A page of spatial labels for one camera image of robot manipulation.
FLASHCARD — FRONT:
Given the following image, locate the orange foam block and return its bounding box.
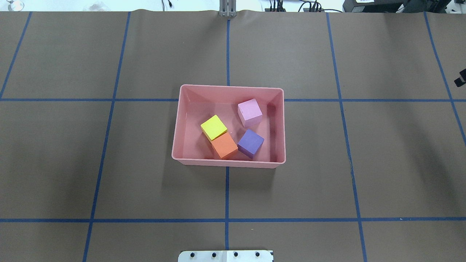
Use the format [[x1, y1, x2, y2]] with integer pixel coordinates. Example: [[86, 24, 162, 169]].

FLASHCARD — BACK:
[[211, 132, 238, 160]]

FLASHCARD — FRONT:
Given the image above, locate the yellow foam block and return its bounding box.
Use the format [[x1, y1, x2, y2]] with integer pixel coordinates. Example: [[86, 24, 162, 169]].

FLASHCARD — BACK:
[[200, 115, 228, 141]]

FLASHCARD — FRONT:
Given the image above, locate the purple foam block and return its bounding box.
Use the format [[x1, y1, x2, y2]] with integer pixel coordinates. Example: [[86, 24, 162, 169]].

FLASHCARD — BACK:
[[237, 129, 265, 159]]

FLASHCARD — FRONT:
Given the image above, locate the pink foam block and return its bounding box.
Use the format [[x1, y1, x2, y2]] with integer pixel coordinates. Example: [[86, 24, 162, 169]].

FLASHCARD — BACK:
[[237, 99, 263, 128]]

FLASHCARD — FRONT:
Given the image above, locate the pink plastic bin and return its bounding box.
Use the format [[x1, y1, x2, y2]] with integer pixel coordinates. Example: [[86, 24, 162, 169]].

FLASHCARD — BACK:
[[171, 84, 287, 168]]

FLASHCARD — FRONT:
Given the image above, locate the aluminium frame post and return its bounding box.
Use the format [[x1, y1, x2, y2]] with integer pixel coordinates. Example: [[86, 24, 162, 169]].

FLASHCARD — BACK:
[[218, 0, 237, 18]]

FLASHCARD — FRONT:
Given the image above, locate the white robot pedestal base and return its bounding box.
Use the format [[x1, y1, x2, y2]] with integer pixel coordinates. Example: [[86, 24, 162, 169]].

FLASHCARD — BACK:
[[178, 249, 274, 262]]

